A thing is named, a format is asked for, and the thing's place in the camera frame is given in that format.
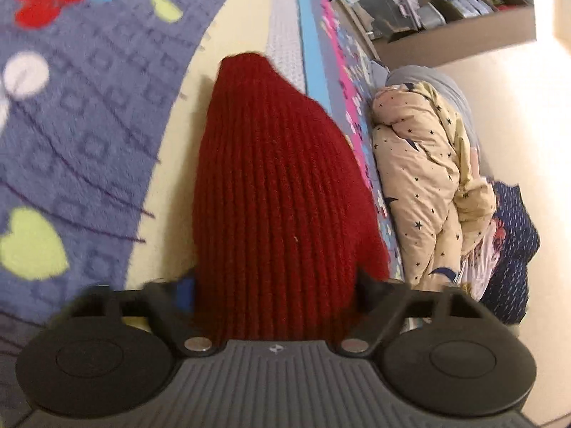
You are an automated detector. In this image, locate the red knitted sweater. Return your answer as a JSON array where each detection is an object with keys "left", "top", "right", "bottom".
[{"left": 193, "top": 53, "right": 389, "bottom": 343}]

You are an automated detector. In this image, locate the beige star-patterned duvet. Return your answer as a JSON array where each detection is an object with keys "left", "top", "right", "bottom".
[{"left": 372, "top": 82, "right": 496, "bottom": 291}]

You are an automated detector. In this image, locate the pink patterned cloth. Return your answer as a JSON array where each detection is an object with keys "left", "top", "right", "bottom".
[{"left": 458, "top": 218, "right": 506, "bottom": 301}]

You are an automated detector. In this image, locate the navy dotted cloth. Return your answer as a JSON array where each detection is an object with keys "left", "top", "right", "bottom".
[{"left": 480, "top": 181, "right": 540, "bottom": 326}]

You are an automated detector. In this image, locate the grey pillow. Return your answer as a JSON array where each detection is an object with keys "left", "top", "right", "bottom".
[{"left": 385, "top": 65, "right": 480, "bottom": 150}]

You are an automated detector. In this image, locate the colourful striped floral bedspread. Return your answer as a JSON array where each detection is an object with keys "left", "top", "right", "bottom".
[{"left": 1, "top": 0, "right": 403, "bottom": 427}]

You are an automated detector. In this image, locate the clear plastic storage box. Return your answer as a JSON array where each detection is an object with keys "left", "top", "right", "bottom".
[{"left": 353, "top": 0, "right": 422, "bottom": 42}]

